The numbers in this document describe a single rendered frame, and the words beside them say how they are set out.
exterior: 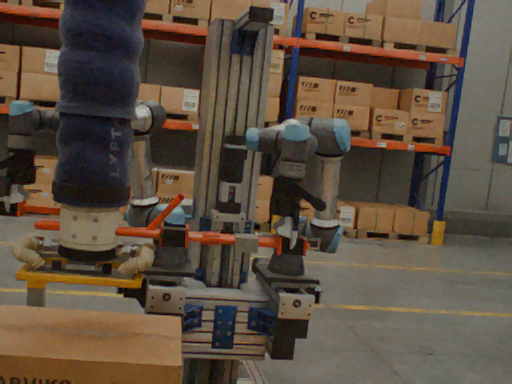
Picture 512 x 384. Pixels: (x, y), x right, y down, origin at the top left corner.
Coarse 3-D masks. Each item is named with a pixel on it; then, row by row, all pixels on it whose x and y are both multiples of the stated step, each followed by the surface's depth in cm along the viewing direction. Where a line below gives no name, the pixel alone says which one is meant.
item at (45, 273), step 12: (24, 264) 166; (60, 264) 161; (108, 264) 163; (24, 276) 157; (36, 276) 157; (48, 276) 157; (60, 276) 158; (72, 276) 158; (84, 276) 159; (96, 276) 159; (108, 276) 160; (120, 276) 161; (132, 276) 162; (132, 288) 159
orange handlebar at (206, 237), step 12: (48, 228) 167; (120, 228) 170; (132, 228) 173; (144, 228) 173; (156, 228) 174; (192, 240) 170; (204, 240) 170; (216, 240) 170; (228, 240) 170; (264, 240) 172
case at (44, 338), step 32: (0, 320) 179; (32, 320) 181; (64, 320) 184; (96, 320) 187; (128, 320) 189; (160, 320) 192; (0, 352) 156; (32, 352) 158; (64, 352) 160; (96, 352) 162; (128, 352) 164; (160, 352) 166
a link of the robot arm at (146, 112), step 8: (144, 104) 216; (152, 104) 213; (160, 104) 218; (56, 112) 191; (144, 112) 208; (152, 112) 209; (160, 112) 213; (56, 120) 188; (136, 120) 205; (144, 120) 208; (152, 120) 209; (160, 120) 213; (56, 128) 189; (136, 128) 208; (144, 128) 211; (152, 128) 212; (160, 128) 218
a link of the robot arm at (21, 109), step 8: (16, 104) 186; (24, 104) 187; (32, 104) 190; (16, 112) 187; (24, 112) 187; (32, 112) 190; (16, 120) 187; (24, 120) 187; (32, 120) 189; (8, 128) 189; (16, 128) 187; (24, 128) 188; (32, 128) 191
